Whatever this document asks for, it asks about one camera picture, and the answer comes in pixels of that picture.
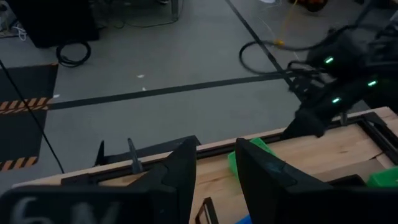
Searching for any blue plastic basket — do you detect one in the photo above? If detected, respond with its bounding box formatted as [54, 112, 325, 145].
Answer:
[234, 214, 254, 224]

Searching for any black metal rig frame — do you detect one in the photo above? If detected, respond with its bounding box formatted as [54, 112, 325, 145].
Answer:
[60, 110, 398, 188]

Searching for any thin black floor cable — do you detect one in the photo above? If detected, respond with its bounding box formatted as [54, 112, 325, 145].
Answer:
[0, 60, 65, 174]

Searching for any black mat with hazard stripes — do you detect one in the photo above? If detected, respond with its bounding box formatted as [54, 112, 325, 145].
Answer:
[0, 62, 60, 173]

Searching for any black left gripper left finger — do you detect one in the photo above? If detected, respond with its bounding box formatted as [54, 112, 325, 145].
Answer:
[0, 136, 198, 224]

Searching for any coiled black cable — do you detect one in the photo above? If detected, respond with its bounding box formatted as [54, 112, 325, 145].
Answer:
[55, 40, 93, 68]

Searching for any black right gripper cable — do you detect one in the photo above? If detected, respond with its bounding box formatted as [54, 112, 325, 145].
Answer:
[238, 24, 349, 77]

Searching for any green plastic basket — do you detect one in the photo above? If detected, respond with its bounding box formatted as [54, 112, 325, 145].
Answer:
[366, 166, 398, 189]
[227, 137, 279, 183]

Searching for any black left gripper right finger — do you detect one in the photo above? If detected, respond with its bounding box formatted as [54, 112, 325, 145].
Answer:
[235, 138, 398, 224]

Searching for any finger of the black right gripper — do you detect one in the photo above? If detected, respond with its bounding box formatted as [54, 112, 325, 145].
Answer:
[280, 108, 328, 139]

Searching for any black cabinet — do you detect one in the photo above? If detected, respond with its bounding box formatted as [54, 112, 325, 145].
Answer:
[6, 0, 101, 49]

